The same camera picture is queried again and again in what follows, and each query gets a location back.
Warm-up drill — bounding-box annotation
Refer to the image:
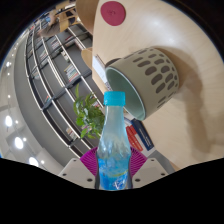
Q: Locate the dark blue book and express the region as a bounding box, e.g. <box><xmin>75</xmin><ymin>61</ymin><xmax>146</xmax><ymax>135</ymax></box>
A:
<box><xmin>130</xmin><ymin>118</ymin><xmax>155</xmax><ymax>152</ymax></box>

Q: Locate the green potted plant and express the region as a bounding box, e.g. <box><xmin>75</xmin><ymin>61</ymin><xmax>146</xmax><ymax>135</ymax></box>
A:
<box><xmin>73</xmin><ymin>83</ymin><xmax>106</xmax><ymax>140</ymax></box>

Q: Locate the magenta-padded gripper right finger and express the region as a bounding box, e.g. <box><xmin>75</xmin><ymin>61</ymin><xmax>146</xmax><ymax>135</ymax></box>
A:
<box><xmin>130</xmin><ymin>147</ymin><xmax>168</xmax><ymax>188</ymax></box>

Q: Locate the clear bottle with blue cap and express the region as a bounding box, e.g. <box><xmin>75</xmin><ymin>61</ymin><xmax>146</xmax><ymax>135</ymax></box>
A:
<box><xmin>95</xmin><ymin>90</ymin><xmax>133</xmax><ymax>191</ymax></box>

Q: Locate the flat round red coaster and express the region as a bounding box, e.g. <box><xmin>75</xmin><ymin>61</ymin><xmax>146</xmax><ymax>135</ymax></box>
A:
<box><xmin>100</xmin><ymin>0</ymin><xmax>127</xmax><ymax>27</ymax></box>

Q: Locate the grey shelf unit with books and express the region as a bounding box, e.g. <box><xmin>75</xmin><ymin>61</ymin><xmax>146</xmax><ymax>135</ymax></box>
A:
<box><xmin>23</xmin><ymin>6</ymin><xmax>111</xmax><ymax>158</ymax></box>

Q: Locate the group of ceiling lights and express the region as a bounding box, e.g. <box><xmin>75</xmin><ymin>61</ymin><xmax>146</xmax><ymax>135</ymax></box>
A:
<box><xmin>3</xmin><ymin>59</ymin><xmax>44</xmax><ymax>168</ymax></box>

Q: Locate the grey-green patterned mug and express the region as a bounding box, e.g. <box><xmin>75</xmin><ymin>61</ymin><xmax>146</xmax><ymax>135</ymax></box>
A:
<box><xmin>104</xmin><ymin>47</ymin><xmax>180</xmax><ymax>122</ymax></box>

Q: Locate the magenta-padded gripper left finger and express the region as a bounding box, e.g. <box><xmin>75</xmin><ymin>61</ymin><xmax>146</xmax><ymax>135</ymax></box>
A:
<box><xmin>58</xmin><ymin>146</ymin><xmax>99</xmax><ymax>190</ymax></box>

